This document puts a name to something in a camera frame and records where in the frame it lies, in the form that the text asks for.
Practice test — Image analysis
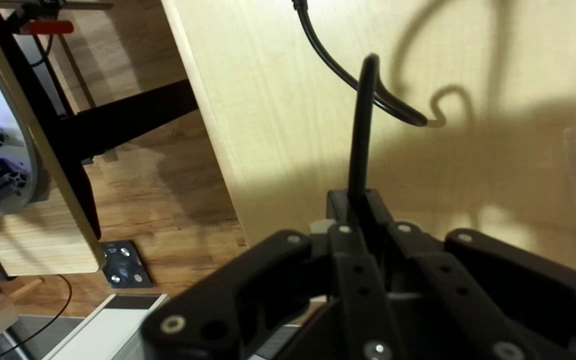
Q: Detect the thin black floor cable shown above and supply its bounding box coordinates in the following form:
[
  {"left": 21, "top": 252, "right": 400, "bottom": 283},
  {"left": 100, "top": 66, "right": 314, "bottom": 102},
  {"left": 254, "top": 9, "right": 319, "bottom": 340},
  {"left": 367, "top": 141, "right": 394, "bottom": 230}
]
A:
[{"left": 0, "top": 269, "right": 79, "bottom": 360}]

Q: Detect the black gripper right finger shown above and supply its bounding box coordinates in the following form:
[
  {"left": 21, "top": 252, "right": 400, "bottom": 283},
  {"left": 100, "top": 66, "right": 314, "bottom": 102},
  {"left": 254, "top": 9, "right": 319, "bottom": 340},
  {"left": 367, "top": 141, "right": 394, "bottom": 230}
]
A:
[{"left": 357, "top": 187, "right": 576, "bottom": 360}]

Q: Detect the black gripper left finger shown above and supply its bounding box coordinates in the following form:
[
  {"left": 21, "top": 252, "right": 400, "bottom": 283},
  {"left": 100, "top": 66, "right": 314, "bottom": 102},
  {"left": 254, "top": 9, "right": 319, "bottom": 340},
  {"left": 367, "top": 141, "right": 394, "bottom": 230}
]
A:
[{"left": 140, "top": 187, "right": 404, "bottom": 360}]

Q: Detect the black metal foot plate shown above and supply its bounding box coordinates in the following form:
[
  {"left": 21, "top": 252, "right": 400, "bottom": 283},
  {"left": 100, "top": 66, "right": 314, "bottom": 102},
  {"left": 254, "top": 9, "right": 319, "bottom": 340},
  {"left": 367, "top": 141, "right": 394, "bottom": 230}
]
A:
[{"left": 97, "top": 238, "right": 155, "bottom": 290}]

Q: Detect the red clamp handle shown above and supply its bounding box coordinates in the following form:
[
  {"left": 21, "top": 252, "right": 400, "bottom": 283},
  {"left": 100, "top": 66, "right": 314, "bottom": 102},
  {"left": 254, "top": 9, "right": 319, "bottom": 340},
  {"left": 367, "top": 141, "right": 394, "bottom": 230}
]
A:
[{"left": 19, "top": 18, "right": 76, "bottom": 38}]

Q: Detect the wooden stand board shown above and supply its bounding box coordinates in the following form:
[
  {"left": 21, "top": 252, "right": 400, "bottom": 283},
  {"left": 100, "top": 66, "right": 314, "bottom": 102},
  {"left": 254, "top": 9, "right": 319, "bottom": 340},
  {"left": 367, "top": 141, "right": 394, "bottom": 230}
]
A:
[{"left": 0, "top": 6, "right": 105, "bottom": 277}]

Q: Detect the black cooker power cable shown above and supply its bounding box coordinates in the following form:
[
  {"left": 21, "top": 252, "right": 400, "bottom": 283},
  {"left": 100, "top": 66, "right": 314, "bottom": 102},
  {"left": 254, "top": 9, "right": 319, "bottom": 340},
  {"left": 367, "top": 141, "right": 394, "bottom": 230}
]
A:
[{"left": 290, "top": 0, "right": 432, "bottom": 198}]

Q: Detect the white flat box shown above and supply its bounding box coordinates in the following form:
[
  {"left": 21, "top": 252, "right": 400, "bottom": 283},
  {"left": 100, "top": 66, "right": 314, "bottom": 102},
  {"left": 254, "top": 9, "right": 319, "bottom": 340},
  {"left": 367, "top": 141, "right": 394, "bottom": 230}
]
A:
[{"left": 43, "top": 290, "right": 171, "bottom": 360}]

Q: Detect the black metal stand frame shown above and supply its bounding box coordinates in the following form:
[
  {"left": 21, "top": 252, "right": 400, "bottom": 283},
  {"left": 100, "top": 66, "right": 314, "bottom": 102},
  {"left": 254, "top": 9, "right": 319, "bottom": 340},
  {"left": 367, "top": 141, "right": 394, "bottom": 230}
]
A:
[{"left": 0, "top": 0, "right": 201, "bottom": 241}]

